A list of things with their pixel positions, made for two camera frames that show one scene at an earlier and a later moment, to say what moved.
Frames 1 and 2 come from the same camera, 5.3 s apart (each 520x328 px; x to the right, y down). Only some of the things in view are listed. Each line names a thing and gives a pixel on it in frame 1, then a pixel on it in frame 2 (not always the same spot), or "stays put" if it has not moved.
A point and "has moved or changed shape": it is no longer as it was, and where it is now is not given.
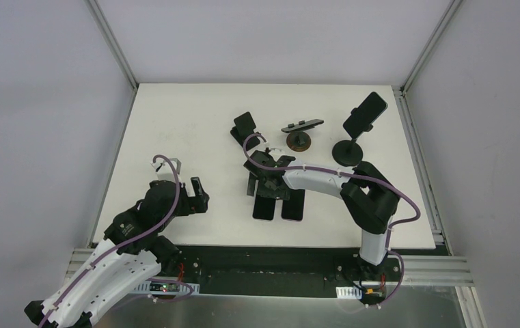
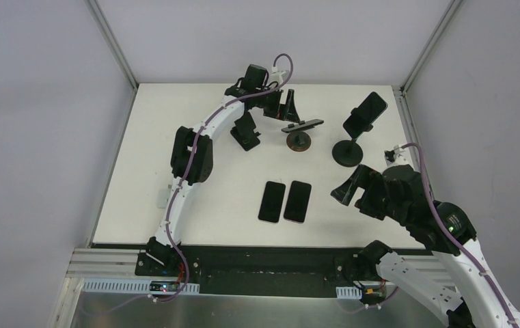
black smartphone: x=264 y=208 has moved or changed shape
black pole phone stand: x=348 y=153 stays put
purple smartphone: x=292 y=209 stays put
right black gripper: x=268 y=184 to x=364 y=190
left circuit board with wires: x=165 y=287 stays put
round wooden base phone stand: x=298 y=141 stays put
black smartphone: x=302 y=126 stays put
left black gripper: x=191 y=198 to x=276 y=106
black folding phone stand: x=244 y=126 stays put
